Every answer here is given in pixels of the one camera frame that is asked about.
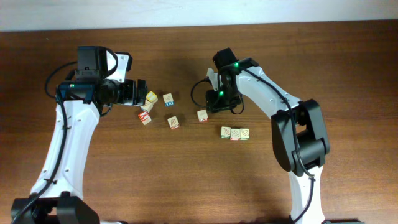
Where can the leaf picture wooden block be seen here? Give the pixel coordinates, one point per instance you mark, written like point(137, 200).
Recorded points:
point(173, 122)

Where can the red letter wooden block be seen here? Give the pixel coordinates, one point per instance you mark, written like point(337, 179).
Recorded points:
point(144, 117)

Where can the green edged wooden block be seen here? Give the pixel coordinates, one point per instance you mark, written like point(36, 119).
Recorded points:
point(225, 132)

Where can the yellow top wooden block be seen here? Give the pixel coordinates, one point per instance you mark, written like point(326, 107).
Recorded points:
point(152, 97)

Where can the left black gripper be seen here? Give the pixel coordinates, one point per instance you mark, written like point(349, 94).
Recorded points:
point(130, 98)

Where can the blue edged wooden block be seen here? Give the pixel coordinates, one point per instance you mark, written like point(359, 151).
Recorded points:
point(168, 99)

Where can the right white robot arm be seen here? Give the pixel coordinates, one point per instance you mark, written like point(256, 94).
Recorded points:
point(299, 137)

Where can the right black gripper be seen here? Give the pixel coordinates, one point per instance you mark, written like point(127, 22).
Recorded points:
point(215, 106)

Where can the number four wooden block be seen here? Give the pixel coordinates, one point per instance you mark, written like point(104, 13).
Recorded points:
point(202, 116)

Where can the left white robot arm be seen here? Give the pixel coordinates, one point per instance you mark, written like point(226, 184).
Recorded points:
point(98, 82)

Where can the carrot picture wooden block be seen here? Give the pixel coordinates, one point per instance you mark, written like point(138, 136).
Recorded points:
point(147, 107)

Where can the yellow W wooden block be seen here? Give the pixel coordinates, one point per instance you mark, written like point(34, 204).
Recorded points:
point(244, 134)

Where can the red edged wooden block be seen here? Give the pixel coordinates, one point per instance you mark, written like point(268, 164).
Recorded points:
point(235, 134)

